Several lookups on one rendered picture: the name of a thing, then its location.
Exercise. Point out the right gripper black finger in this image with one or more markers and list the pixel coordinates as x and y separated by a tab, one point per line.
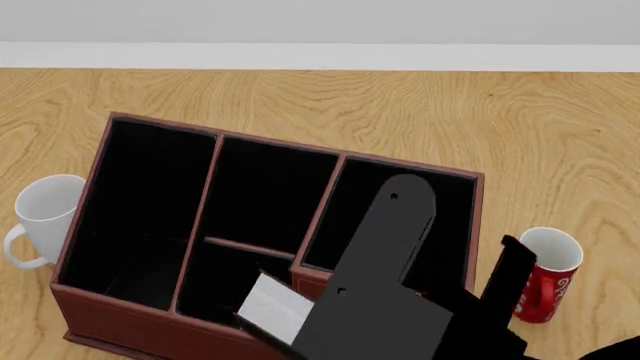
510	277

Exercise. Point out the brown leather desk caddy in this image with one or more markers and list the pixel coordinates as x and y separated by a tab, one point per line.
125	320

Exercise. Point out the red printed mug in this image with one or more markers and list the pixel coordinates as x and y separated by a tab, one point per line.
550	258

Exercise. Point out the grey card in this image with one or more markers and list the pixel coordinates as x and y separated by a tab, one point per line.
274	307

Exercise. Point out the white ceramic mug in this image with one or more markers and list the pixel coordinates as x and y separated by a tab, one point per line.
45	210

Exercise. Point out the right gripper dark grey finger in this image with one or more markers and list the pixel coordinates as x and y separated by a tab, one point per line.
395	232

